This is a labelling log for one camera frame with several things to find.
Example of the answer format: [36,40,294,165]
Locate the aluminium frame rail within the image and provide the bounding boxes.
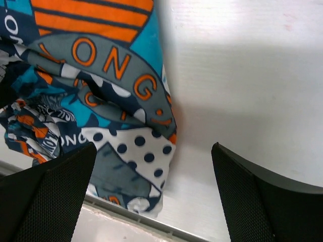
[1,162,199,241]

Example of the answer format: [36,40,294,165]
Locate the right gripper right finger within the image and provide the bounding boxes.
[211,143,322,241]

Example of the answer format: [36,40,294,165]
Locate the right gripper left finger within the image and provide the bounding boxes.
[1,142,97,241]

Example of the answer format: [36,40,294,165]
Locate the colourful patterned shorts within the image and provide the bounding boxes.
[1,1,177,217]

